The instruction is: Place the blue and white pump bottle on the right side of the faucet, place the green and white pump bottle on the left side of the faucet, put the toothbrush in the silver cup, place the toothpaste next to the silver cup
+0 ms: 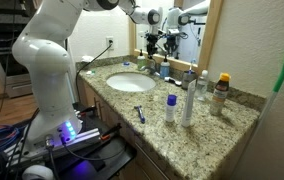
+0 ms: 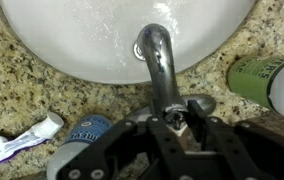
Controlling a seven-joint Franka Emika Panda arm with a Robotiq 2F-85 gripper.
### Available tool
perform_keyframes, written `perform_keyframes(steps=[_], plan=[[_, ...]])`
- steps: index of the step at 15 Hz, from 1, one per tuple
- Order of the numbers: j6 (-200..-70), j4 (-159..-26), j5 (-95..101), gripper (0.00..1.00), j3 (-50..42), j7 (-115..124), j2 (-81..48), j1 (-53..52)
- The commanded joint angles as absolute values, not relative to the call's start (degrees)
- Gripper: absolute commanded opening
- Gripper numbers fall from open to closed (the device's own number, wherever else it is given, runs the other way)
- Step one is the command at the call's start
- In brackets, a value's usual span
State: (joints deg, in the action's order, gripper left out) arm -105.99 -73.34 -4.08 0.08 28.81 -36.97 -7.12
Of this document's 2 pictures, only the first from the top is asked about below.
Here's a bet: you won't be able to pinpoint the white round device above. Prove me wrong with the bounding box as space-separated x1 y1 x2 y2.
21 164 55 180

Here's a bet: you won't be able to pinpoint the small white bottle blue cap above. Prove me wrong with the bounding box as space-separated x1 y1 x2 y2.
165 94 178 123

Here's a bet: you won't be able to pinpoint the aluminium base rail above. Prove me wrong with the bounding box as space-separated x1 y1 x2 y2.
1 128 101 168

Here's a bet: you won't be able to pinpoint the coiled blue orange cables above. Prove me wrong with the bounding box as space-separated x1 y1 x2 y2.
0 124 20 156

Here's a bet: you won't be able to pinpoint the grey metal cup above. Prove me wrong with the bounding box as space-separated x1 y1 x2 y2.
181 70 198 91

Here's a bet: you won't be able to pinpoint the orange black clamp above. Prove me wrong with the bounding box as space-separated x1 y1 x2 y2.
100 123 123 141
78 105 98 118

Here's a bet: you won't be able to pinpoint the blue and white pump bottle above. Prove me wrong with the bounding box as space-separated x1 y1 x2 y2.
159 54 171 80

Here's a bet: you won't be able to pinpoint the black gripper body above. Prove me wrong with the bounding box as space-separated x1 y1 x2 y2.
146 33 159 49

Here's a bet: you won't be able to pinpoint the brown spray bottle orange cap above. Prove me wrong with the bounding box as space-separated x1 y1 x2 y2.
210 73 231 117

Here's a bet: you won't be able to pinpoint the grey drawer unit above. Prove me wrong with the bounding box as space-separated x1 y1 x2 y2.
3 73 33 99

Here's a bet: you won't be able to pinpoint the black base cable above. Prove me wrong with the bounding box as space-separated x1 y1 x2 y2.
61 133 128 162

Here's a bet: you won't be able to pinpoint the chrome faucet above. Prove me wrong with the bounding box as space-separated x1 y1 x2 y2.
140 56 161 77

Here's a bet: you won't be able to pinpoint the wood framed mirror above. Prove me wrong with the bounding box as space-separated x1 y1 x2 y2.
127 0 225 75

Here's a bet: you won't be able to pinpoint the white oval sink basin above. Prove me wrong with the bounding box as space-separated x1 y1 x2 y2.
105 72 157 93

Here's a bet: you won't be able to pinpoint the white wall outlet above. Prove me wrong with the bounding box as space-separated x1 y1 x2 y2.
105 36 115 51

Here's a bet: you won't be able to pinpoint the tall slim white tube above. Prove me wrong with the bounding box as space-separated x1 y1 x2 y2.
180 79 197 128

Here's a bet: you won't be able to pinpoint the wooden vanity cabinet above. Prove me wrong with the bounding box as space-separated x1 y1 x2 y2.
76 78 260 180

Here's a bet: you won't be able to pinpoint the black power cable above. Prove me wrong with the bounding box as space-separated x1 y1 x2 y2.
75 41 114 101

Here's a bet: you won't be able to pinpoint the black robot cart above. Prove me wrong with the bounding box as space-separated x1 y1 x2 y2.
0 103 137 180

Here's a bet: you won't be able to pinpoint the clear bottle white cap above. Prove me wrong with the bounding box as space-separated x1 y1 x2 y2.
196 69 210 102

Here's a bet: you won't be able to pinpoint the blue razor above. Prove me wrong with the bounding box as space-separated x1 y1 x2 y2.
133 105 146 125

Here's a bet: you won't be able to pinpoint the blue and white toothbrush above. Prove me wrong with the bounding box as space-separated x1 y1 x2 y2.
187 59 196 76

